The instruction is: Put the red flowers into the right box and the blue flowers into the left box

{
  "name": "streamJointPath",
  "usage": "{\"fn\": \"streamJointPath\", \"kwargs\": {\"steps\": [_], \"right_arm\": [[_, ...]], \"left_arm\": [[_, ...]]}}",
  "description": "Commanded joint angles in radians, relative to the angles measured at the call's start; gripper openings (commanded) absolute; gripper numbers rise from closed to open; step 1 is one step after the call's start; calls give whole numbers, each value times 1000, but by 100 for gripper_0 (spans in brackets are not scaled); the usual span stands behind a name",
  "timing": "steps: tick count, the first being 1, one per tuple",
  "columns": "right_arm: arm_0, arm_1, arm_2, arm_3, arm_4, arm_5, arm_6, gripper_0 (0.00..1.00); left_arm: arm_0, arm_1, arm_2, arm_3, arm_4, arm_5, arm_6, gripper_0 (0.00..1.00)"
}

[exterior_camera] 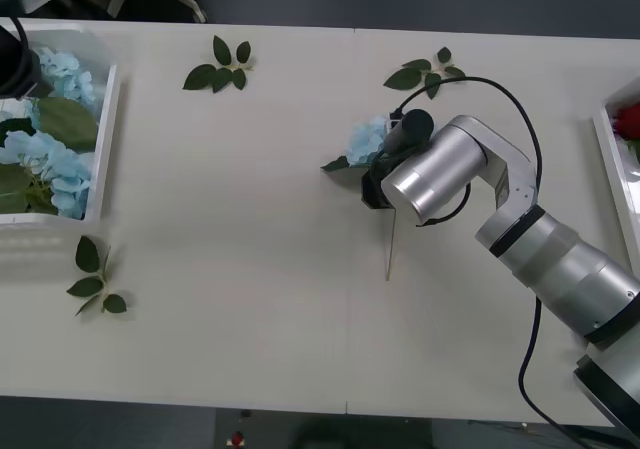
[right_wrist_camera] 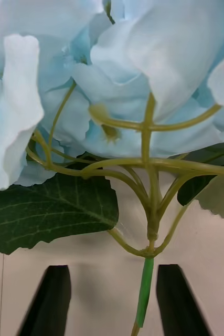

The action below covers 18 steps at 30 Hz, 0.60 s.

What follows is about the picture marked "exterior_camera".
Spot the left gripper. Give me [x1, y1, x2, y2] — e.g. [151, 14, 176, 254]
[0, 23, 44, 100]

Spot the shallow white box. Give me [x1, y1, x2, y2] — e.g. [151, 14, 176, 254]
[592, 76, 640, 270]
[0, 28, 121, 226]

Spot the black left wrist camera cable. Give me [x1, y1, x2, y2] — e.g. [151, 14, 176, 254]
[0, 16, 32, 96]

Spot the large pale blue flower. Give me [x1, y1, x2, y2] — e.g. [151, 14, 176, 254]
[0, 96, 100, 220]

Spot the small pale blue flower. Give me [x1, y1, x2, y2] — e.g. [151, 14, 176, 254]
[321, 112, 401, 281]

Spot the red rose with green stem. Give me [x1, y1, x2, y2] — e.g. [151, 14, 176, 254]
[612, 103, 640, 165]

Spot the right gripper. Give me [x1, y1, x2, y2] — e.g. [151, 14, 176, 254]
[360, 166, 397, 211]

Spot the loose green leaf twig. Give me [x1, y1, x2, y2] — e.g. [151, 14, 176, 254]
[67, 235, 129, 318]
[182, 35, 254, 94]
[383, 46, 467, 101]

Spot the dark robot torso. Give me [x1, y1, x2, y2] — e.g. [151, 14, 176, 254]
[292, 412, 436, 449]

